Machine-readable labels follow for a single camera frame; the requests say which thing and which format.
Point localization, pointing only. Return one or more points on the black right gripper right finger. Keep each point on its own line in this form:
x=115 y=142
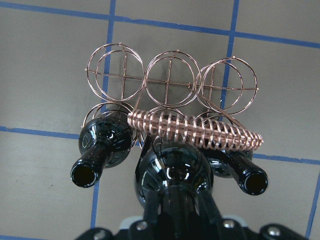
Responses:
x=208 y=210

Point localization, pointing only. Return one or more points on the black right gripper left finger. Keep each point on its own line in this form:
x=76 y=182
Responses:
x=151 y=207

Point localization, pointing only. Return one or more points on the dark wine bottle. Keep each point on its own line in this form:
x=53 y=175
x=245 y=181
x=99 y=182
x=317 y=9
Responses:
x=176 y=171
x=104 y=142

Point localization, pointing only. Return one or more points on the dark wine bottle in basket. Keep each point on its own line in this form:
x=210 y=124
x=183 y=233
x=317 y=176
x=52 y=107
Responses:
x=104 y=142

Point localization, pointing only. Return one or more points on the copper wire wine basket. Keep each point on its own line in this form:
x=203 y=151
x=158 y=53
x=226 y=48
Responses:
x=174 y=97

